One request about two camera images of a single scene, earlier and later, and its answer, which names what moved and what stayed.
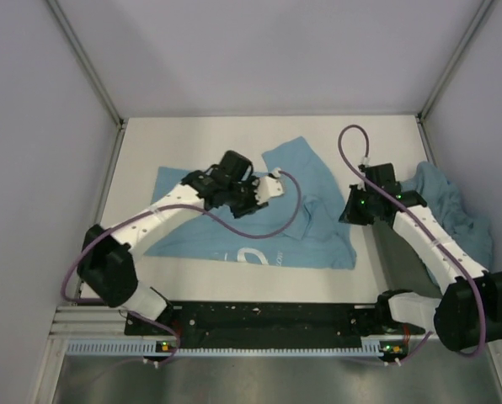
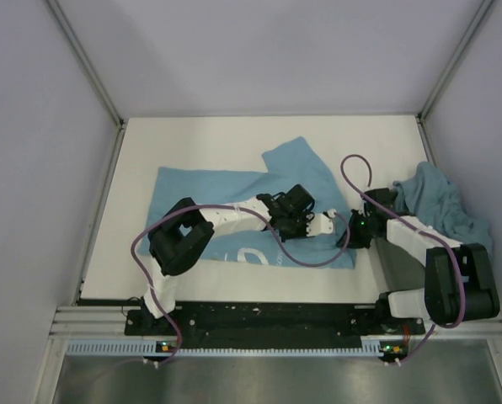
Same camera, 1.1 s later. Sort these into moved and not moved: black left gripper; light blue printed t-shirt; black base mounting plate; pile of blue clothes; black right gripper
Moved: black left gripper; black right gripper
Not moved: pile of blue clothes; black base mounting plate; light blue printed t-shirt
